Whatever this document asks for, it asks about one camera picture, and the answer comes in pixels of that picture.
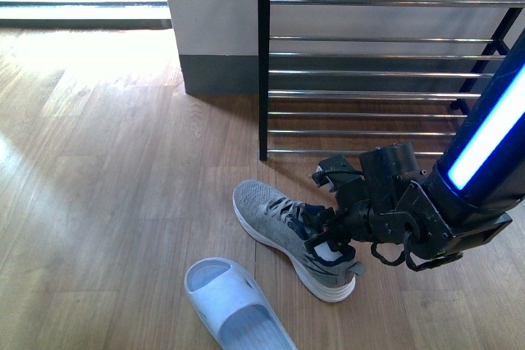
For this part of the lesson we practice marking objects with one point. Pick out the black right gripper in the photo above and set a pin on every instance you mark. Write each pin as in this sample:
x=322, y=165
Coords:
x=385, y=204

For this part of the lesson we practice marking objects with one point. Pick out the grey sneaker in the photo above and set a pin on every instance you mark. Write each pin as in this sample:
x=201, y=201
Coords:
x=272, y=218

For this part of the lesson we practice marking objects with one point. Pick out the light blue slide sandal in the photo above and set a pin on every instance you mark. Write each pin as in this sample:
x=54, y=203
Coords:
x=232, y=306

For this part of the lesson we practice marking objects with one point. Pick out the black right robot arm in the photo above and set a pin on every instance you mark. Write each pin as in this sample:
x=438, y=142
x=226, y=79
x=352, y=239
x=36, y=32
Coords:
x=463, y=203

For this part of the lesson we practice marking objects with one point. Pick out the black metal shoe rack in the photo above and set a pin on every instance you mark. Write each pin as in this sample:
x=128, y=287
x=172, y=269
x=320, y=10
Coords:
x=343, y=76

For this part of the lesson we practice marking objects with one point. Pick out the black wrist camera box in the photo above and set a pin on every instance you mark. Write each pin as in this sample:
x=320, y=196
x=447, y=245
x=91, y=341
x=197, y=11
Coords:
x=333, y=172

